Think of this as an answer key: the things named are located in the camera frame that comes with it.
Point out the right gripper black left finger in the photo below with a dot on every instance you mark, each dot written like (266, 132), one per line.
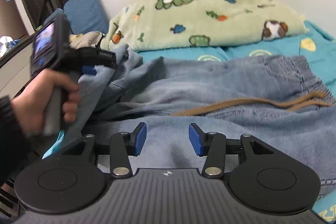
(122, 145)

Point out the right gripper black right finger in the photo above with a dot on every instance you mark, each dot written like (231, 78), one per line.
(212, 145)

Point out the blue denim pants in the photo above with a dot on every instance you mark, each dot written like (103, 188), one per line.
(277, 99)

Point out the black sleeve left forearm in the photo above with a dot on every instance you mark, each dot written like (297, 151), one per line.
(14, 144)

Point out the person's left hand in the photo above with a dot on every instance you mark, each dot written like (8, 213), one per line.
(29, 107)

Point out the white bedside cabinet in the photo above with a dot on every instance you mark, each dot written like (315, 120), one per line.
(15, 67)

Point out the beige crumpled garment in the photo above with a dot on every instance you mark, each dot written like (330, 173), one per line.
(90, 39)

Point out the blue pillow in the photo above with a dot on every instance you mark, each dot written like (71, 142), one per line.
(83, 16)

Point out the green cartoon fleece blanket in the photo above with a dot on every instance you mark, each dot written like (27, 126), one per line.
(148, 25)

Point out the teal patterned bed sheet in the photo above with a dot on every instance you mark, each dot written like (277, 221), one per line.
(179, 195)

